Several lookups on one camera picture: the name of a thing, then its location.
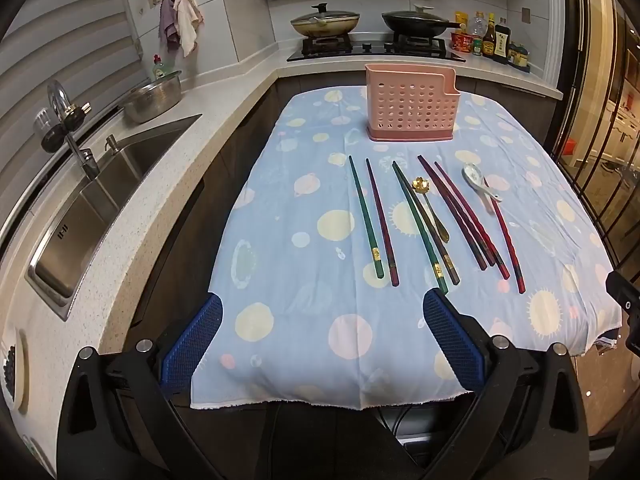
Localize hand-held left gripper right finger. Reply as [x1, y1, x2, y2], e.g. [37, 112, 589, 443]
[400, 288, 591, 480]

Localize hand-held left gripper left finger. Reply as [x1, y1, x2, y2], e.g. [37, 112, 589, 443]
[56, 292, 241, 480]

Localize dark brown chopstick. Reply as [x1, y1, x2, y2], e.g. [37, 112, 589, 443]
[397, 165, 460, 285]

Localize green chopstick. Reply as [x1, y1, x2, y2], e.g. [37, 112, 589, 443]
[392, 161, 449, 295]
[348, 155, 384, 280]

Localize pink perforated utensil holder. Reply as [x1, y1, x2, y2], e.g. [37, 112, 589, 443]
[364, 63, 463, 142]

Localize blue printed tablecloth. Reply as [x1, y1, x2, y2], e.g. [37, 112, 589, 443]
[190, 85, 623, 411]

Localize stainless steel sink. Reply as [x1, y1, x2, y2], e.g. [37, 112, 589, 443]
[25, 114, 203, 322]

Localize gold flower spoon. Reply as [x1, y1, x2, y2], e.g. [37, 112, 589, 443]
[411, 176, 450, 243]

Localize white ceramic spoon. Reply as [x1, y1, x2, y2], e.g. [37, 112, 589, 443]
[462, 162, 502, 203]

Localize white oval dish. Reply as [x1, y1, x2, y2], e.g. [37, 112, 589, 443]
[0, 327, 31, 416]

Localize glass sliding door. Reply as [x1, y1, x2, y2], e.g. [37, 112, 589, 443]
[550, 0, 640, 281]

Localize chrome faucet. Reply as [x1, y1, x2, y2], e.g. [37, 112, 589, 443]
[32, 80, 101, 181]

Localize stainless steel bowl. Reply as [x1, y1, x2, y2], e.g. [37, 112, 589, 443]
[120, 71, 183, 125]

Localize white kitchen counter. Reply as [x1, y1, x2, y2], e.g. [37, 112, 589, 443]
[0, 30, 563, 480]

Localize small dark condiment jar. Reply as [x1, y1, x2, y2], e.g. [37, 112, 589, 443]
[507, 42, 531, 72]

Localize dark soy sauce bottle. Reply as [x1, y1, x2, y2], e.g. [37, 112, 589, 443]
[494, 19, 513, 63]

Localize green dish soap bottle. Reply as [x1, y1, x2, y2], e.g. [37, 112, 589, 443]
[152, 54, 176, 80]

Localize brown sauce bottle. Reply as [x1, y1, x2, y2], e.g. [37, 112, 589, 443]
[482, 13, 497, 56]

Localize black gas stove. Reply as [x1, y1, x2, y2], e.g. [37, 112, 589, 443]
[286, 35, 468, 64]

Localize clear plastic bottle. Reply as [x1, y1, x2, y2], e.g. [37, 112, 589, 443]
[467, 11, 488, 41]

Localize black wok with lid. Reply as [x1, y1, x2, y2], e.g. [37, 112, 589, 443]
[381, 4, 466, 38]

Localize white hanging cloth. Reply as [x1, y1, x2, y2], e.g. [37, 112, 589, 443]
[172, 0, 205, 58]

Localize purple hanging cloth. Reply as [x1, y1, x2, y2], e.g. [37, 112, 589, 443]
[159, 0, 182, 51]

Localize white window blinds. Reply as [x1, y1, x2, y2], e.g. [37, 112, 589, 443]
[0, 0, 153, 221]

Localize beige wok with lid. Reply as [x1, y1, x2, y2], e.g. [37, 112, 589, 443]
[290, 2, 361, 38]

